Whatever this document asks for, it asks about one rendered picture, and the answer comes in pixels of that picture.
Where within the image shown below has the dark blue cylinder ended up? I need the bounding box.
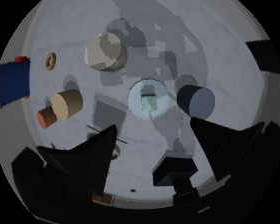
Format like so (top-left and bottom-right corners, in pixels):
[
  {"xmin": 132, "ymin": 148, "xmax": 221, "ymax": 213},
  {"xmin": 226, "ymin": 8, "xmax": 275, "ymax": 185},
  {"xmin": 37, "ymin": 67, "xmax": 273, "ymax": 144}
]
[{"xmin": 176, "ymin": 84, "xmax": 216, "ymax": 120}]

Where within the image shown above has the light blue round disc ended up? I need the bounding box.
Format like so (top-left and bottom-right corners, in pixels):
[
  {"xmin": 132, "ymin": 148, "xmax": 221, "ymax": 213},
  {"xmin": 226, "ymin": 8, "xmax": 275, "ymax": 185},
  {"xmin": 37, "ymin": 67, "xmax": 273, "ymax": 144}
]
[{"xmin": 127, "ymin": 80, "xmax": 171, "ymax": 120}]

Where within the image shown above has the tan cylinder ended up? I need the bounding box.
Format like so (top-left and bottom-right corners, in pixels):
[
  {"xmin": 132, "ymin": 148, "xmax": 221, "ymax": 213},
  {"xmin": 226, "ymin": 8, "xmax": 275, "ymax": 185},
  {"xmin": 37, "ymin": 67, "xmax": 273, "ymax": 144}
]
[{"xmin": 52, "ymin": 89, "xmax": 83, "ymax": 120}]

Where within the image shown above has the reddish-brown cylinder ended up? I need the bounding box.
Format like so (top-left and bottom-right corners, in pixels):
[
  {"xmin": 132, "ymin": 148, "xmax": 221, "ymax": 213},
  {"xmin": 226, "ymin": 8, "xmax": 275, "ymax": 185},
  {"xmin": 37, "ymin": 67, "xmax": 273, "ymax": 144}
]
[{"xmin": 38, "ymin": 107, "xmax": 58, "ymax": 129}]

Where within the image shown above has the brown flat ring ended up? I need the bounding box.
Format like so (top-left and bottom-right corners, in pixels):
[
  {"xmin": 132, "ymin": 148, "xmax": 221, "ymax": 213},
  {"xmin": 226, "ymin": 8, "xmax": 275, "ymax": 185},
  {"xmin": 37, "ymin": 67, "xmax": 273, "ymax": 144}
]
[{"xmin": 44, "ymin": 53, "xmax": 56, "ymax": 71}]

